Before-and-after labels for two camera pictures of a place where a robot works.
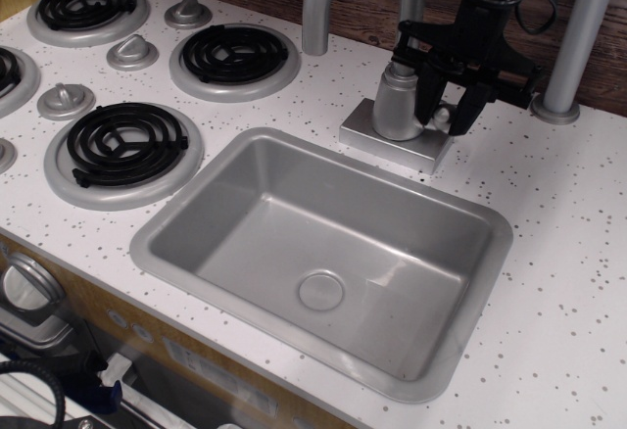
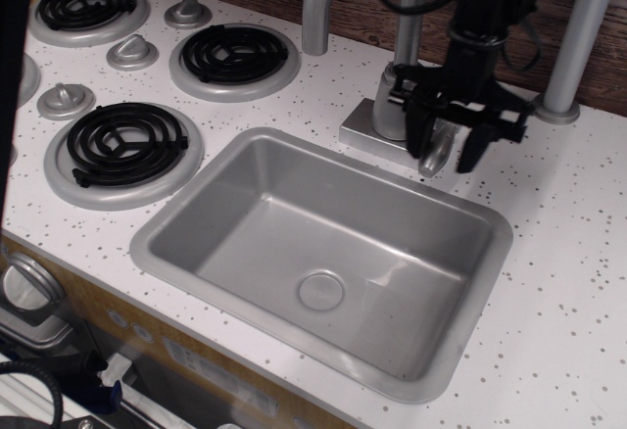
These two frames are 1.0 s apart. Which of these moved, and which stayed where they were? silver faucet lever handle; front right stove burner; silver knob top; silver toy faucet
Moved: silver faucet lever handle
Stayed: silver knob top; front right stove burner; silver toy faucet
